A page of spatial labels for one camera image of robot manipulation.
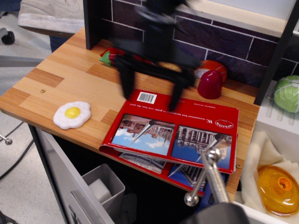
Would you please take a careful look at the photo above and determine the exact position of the wooden upper shelf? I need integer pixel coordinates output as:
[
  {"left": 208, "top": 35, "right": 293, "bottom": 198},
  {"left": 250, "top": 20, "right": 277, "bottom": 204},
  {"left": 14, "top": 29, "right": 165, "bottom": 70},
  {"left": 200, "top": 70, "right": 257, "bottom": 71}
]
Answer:
[{"left": 177, "top": 0, "right": 288, "bottom": 37}]

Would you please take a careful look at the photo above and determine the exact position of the orange plastic lid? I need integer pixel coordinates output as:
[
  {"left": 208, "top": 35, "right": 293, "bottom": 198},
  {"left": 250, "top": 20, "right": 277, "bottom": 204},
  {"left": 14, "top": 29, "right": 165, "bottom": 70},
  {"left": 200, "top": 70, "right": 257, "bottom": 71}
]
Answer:
[{"left": 258, "top": 165, "right": 299, "bottom": 217}]

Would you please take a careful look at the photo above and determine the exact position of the white sponge block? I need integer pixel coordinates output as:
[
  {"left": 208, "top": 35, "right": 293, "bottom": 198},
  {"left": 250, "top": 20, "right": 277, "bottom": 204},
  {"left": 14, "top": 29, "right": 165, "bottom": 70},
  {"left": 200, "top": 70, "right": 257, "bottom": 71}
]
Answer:
[{"left": 88, "top": 179, "right": 112, "bottom": 203}]

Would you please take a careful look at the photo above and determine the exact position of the grey cabinet door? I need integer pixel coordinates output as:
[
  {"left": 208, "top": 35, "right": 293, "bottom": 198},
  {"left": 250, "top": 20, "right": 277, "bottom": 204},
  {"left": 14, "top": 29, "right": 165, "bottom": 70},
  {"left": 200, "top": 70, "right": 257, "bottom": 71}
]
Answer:
[{"left": 33, "top": 128, "right": 113, "bottom": 224}]

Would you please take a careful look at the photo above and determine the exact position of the black floor cable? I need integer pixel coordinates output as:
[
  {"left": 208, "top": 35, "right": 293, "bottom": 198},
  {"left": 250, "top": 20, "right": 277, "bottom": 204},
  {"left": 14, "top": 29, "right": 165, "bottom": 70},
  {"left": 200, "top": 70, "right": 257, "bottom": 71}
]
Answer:
[{"left": 0, "top": 121, "right": 35, "bottom": 180}]

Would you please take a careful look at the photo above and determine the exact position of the toy salmon sushi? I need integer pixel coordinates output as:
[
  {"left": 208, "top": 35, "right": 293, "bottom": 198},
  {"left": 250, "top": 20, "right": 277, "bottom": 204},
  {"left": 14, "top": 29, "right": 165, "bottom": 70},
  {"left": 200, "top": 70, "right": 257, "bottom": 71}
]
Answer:
[{"left": 194, "top": 60, "right": 228, "bottom": 82}]

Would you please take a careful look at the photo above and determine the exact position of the red toy chili pepper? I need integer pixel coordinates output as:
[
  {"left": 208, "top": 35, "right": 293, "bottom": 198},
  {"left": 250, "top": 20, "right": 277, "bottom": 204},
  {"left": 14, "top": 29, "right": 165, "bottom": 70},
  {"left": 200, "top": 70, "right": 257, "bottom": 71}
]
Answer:
[{"left": 99, "top": 47, "right": 125, "bottom": 67}]

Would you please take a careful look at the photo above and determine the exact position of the red spiral-bound book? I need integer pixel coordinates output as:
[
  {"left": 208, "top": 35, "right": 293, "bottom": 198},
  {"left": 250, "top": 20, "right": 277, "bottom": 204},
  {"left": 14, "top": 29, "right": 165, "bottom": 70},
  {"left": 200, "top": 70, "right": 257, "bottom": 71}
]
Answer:
[{"left": 100, "top": 90, "right": 239, "bottom": 189}]

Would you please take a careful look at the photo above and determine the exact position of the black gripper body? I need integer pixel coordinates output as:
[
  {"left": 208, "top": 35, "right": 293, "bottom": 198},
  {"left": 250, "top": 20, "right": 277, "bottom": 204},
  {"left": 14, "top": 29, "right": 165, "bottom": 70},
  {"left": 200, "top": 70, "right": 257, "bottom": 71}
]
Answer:
[{"left": 113, "top": 39, "right": 199, "bottom": 89}]

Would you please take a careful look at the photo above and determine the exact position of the toy fried egg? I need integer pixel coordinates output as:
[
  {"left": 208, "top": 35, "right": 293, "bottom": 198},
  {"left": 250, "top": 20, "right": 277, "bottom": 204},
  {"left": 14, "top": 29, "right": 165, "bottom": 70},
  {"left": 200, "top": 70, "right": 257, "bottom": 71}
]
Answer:
[{"left": 53, "top": 101, "right": 91, "bottom": 130}]

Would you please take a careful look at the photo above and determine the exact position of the black chair caster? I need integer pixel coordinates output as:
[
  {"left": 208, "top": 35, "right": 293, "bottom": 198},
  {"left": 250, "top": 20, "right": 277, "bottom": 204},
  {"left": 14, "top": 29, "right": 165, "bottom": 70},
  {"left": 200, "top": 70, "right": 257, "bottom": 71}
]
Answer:
[{"left": 0, "top": 28, "right": 15, "bottom": 45}]

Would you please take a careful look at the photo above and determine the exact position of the black shelf post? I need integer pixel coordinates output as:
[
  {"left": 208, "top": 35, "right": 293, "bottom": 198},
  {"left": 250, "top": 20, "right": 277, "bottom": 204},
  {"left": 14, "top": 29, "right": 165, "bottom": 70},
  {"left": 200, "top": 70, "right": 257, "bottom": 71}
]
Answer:
[{"left": 254, "top": 0, "right": 299, "bottom": 106}]

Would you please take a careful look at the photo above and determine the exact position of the metal clamp screw handle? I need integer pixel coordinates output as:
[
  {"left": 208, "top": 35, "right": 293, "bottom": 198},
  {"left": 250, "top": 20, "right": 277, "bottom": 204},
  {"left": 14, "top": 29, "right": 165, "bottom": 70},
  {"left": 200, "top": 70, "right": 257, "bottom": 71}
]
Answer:
[{"left": 184, "top": 147, "right": 231, "bottom": 207}]

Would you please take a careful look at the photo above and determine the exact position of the grey plastic bin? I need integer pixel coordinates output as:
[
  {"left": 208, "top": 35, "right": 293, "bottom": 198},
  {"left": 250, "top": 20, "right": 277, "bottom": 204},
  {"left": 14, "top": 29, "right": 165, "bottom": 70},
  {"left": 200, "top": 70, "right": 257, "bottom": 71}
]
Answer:
[{"left": 83, "top": 164, "right": 125, "bottom": 219}]

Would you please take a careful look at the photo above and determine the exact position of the small metal ball knob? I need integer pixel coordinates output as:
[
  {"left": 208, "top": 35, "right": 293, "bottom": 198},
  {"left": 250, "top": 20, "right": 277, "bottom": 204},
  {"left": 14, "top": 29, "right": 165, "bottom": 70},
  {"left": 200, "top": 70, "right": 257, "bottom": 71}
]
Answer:
[{"left": 0, "top": 134, "right": 13, "bottom": 146}]

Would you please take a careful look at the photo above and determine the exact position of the dark red toy dome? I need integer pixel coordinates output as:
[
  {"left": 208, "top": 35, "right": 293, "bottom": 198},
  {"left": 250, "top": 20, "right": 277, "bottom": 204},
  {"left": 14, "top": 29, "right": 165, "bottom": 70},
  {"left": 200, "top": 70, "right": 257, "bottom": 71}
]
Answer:
[{"left": 198, "top": 70, "right": 223, "bottom": 99}]

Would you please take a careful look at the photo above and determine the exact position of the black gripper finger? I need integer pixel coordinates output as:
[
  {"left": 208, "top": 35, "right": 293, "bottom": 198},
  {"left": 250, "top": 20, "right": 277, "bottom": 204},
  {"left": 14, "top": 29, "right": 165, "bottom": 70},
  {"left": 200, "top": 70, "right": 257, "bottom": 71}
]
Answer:
[
  {"left": 169, "top": 81, "right": 185, "bottom": 111},
  {"left": 115, "top": 58, "right": 135, "bottom": 99}
]

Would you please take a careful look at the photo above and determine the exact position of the green toy cabbage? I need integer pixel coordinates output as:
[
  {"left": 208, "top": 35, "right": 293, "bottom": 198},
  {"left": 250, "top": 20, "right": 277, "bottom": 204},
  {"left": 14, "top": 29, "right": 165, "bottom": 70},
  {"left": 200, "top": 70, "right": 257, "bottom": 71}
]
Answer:
[{"left": 274, "top": 75, "right": 299, "bottom": 113}]

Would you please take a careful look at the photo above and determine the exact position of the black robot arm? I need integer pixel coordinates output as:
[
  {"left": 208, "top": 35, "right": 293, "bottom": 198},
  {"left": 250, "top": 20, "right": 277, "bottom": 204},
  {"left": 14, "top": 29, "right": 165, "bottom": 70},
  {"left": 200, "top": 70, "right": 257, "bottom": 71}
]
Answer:
[{"left": 114, "top": 0, "right": 199, "bottom": 111}]

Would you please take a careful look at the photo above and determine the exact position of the toy ice cream cone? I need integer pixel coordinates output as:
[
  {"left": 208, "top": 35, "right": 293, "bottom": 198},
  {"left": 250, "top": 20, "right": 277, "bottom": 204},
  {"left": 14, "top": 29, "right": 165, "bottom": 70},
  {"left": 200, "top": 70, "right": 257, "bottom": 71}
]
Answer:
[{"left": 158, "top": 62, "right": 182, "bottom": 72}]

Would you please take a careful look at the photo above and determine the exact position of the cream cloth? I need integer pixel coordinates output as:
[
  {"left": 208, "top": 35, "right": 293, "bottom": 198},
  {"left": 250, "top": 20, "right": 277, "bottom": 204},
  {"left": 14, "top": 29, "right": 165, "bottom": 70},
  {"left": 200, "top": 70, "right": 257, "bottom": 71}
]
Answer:
[{"left": 241, "top": 131, "right": 299, "bottom": 213}]

